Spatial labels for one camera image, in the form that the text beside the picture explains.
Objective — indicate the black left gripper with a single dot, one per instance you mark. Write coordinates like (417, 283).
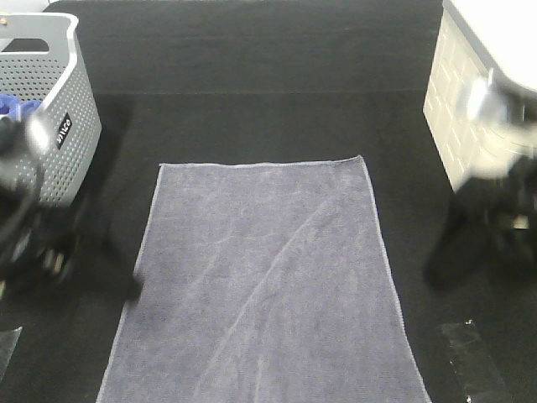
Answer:
(39, 244)

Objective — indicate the right clear tape strip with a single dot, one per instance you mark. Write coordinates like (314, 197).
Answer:
(472, 365)

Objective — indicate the clear tape strip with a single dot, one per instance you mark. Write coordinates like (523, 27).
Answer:
(472, 365)
(8, 343)

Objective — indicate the grey microfibre towel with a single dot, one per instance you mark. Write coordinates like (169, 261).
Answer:
(265, 282)

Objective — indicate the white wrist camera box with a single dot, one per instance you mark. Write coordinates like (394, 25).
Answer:
(487, 99)

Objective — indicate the blue towel in basket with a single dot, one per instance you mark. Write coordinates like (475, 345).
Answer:
(17, 110)

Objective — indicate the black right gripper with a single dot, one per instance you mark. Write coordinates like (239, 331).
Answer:
(498, 213)

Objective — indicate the left clear tape strip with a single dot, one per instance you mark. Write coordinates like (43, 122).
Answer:
(8, 343)

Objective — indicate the cream white storage basket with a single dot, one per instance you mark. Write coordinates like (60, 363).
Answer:
(474, 37)

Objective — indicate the grey perforated laundry basket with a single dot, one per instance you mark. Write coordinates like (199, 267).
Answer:
(67, 119)

